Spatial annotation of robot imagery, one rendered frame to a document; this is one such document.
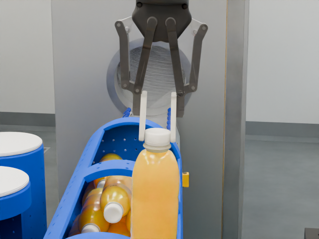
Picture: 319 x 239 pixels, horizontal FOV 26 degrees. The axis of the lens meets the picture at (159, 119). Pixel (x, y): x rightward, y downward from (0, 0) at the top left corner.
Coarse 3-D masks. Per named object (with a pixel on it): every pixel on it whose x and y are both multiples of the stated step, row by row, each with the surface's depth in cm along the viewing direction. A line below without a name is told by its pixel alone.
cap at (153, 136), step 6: (144, 132) 101; (150, 132) 100; (156, 132) 101; (162, 132) 101; (168, 132) 101; (144, 138) 101; (150, 138) 100; (156, 138) 100; (162, 138) 100; (168, 138) 100; (150, 144) 100; (156, 144) 100; (162, 144) 100; (168, 144) 101
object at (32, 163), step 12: (12, 156) 229; (24, 156) 231; (36, 156) 235; (24, 168) 232; (36, 168) 236; (36, 180) 237; (36, 192) 238; (36, 204) 239; (24, 216) 235; (36, 216) 239; (24, 228) 236; (36, 228) 240
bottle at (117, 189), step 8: (112, 176) 158; (120, 176) 157; (128, 176) 159; (104, 184) 157; (112, 184) 152; (120, 184) 152; (128, 184) 154; (104, 192) 150; (112, 192) 148; (120, 192) 148; (128, 192) 151; (104, 200) 147; (112, 200) 146; (120, 200) 147; (128, 200) 148; (104, 208) 146; (128, 208) 148
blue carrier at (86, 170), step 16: (112, 128) 195; (128, 128) 194; (96, 144) 175; (112, 144) 196; (128, 144) 196; (176, 144) 194; (80, 160) 174; (96, 160) 197; (112, 160) 155; (128, 160) 155; (80, 176) 152; (96, 176) 150; (80, 192) 143; (64, 208) 136; (80, 208) 180; (64, 224) 125
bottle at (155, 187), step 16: (144, 144) 102; (144, 160) 100; (160, 160) 100; (176, 160) 102; (144, 176) 100; (160, 176) 100; (176, 176) 101; (144, 192) 100; (160, 192) 100; (176, 192) 102; (144, 208) 101; (160, 208) 101; (176, 208) 103; (144, 224) 101; (160, 224) 101; (176, 224) 103
